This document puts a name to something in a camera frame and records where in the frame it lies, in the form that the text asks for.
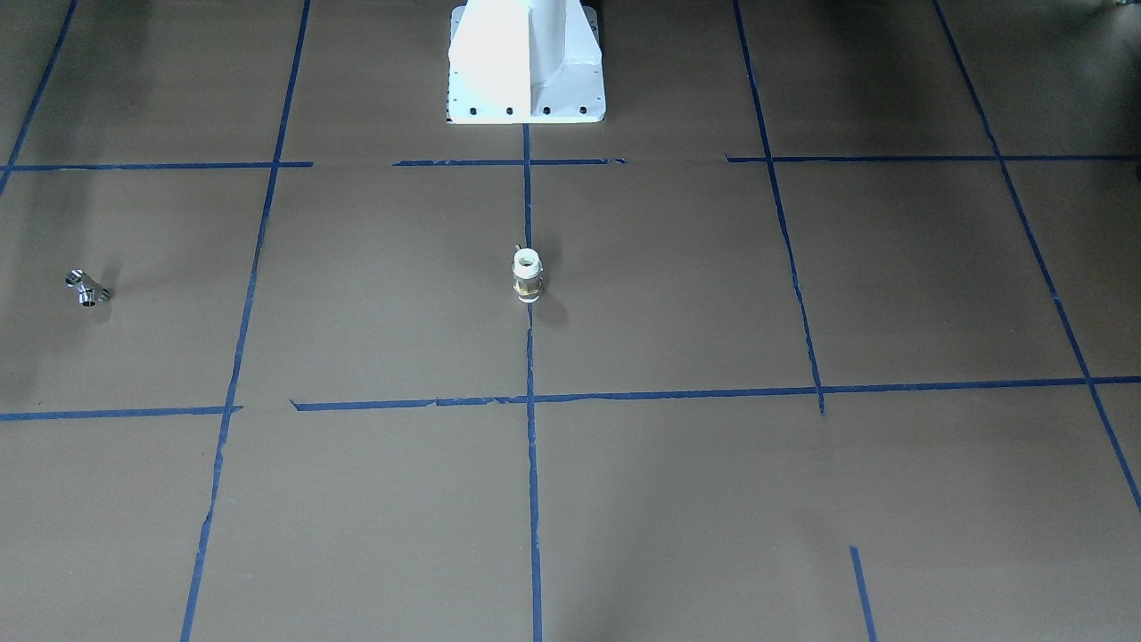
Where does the chrome angle valve fitting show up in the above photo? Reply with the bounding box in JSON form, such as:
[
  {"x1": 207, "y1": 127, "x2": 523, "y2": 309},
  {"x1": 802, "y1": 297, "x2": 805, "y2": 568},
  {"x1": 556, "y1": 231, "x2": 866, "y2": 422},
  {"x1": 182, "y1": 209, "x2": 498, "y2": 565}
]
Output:
[{"x1": 64, "y1": 268, "x2": 111, "y2": 308}]

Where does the brown paper table cover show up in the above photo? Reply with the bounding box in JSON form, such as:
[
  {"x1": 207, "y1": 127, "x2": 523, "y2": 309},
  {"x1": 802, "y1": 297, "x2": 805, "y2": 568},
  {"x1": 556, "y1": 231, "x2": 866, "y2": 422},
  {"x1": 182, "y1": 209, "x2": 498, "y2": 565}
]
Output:
[{"x1": 3, "y1": 1, "x2": 1138, "y2": 641}]

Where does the white mount base plate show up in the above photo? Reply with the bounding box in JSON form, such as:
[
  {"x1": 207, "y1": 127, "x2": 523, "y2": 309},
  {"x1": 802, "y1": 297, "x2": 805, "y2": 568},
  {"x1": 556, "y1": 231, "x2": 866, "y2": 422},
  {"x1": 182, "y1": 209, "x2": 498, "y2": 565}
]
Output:
[{"x1": 446, "y1": 1, "x2": 607, "y2": 125}]

